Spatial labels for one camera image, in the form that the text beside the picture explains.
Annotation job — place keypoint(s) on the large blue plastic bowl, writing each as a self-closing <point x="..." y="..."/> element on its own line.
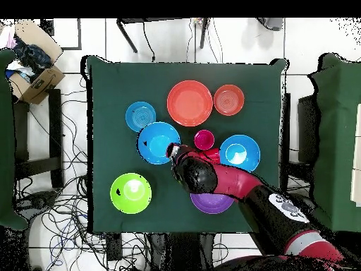
<point x="248" y="152"/>
<point x="155" y="141"/>

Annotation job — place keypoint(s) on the pink plastic cup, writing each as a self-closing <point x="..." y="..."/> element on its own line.
<point x="204" y="140"/>

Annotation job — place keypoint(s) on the red plastic cup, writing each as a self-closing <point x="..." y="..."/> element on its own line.
<point x="211" y="154"/>

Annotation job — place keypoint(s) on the small blue flat-bottomed bowl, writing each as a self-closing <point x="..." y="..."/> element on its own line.
<point x="139" y="114"/>

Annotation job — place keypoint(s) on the large orange plastic bowl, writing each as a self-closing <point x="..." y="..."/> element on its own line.
<point x="189" y="103"/>

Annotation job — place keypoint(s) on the green plastic bowl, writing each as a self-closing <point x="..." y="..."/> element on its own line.
<point x="131" y="193"/>

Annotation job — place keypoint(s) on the purple plastic bowl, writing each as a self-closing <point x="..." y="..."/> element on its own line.
<point x="211" y="203"/>

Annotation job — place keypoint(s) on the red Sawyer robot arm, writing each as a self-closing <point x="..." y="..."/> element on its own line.
<point x="234" y="180"/>

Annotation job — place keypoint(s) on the small orange flat-bottomed bowl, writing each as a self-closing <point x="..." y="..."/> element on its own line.
<point x="228" y="100"/>

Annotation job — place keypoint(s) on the dark green tablecloth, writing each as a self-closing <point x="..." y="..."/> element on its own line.
<point x="127" y="84"/>

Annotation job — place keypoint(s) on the black power strip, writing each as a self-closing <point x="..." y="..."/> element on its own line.
<point x="113" y="247"/>

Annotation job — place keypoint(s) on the cardboard box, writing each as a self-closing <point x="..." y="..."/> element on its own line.
<point x="43" y="84"/>

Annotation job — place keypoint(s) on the black stand base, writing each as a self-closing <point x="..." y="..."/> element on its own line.
<point x="36" y="201"/>

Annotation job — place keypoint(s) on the dark clothes bundle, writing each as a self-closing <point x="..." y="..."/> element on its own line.
<point x="35" y="58"/>

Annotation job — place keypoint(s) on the green cloth covered table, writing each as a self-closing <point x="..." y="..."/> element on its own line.
<point x="335" y="127"/>
<point x="7" y="141"/>

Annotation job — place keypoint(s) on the black box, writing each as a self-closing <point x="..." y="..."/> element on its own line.
<point x="46" y="26"/>

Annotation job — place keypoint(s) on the beige board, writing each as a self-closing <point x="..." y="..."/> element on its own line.
<point x="356" y="155"/>

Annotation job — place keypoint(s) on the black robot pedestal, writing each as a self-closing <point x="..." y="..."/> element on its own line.
<point x="180" y="251"/>

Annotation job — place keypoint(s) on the black bench frame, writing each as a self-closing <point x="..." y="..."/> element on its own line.
<point x="55" y="127"/>

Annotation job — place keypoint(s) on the black metal table frame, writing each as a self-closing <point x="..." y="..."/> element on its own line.
<point x="203" y="34"/>

